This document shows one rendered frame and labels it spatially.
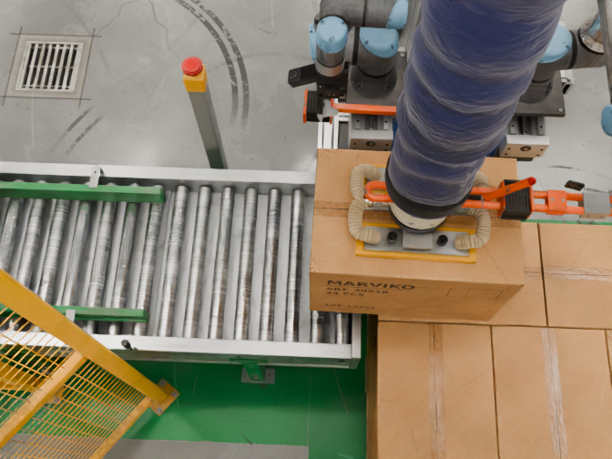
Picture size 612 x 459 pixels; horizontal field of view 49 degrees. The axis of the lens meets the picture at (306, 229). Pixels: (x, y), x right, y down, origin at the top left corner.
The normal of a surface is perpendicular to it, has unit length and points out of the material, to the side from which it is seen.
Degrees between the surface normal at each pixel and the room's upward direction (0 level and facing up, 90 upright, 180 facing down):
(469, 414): 0
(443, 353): 0
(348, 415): 0
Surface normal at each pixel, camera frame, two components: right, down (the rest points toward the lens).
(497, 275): 0.00, -0.38
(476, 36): -0.46, 0.75
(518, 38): 0.18, 0.83
